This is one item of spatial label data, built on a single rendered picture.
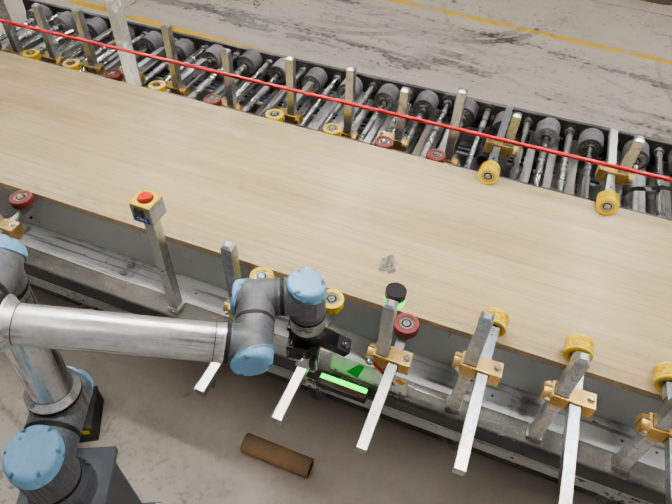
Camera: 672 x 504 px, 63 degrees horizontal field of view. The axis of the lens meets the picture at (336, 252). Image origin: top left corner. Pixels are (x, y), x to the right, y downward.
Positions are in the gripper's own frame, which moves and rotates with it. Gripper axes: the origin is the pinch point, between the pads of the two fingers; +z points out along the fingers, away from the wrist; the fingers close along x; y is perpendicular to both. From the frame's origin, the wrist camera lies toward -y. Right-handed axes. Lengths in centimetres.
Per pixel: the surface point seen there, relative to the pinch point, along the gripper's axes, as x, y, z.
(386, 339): -13.1, -18.2, -0.4
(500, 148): -116, -54, 0
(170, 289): -28, 56, 12
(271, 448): -12, 21, 87
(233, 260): -23.4, 29.6, -12.9
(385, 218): -71, -12, 5
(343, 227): -63, 3, 5
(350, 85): -130, 12, -13
